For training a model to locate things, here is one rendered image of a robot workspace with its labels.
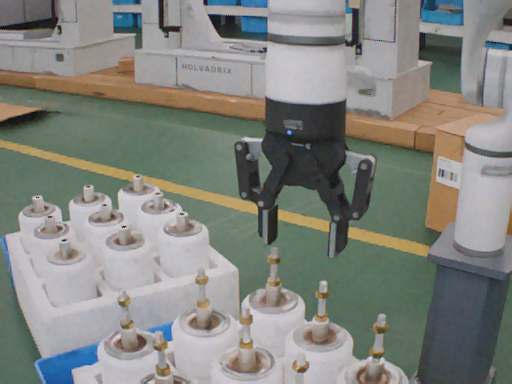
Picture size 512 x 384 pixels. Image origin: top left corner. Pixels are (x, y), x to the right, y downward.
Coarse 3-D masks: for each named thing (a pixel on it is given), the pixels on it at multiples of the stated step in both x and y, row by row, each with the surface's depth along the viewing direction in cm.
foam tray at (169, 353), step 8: (304, 320) 103; (240, 328) 101; (240, 336) 101; (168, 344) 96; (168, 352) 94; (168, 360) 95; (280, 360) 92; (352, 360) 92; (80, 368) 89; (88, 368) 89; (96, 368) 89; (80, 376) 87; (88, 376) 87; (96, 376) 88
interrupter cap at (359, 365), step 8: (352, 368) 78; (360, 368) 78; (384, 368) 78; (392, 368) 78; (344, 376) 77; (352, 376) 77; (360, 376) 77; (384, 376) 77; (392, 376) 76; (400, 376) 76
